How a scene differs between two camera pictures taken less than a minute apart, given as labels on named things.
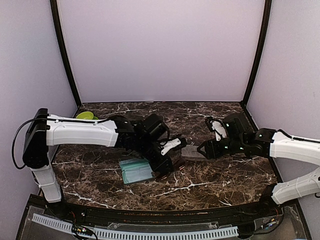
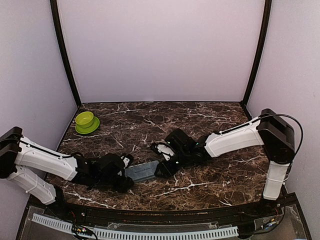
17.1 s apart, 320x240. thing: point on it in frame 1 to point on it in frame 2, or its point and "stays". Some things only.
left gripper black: (158, 166) to (124, 186)
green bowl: (85, 115) stays
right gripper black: (211, 147) to (167, 171)
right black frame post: (250, 86) stays
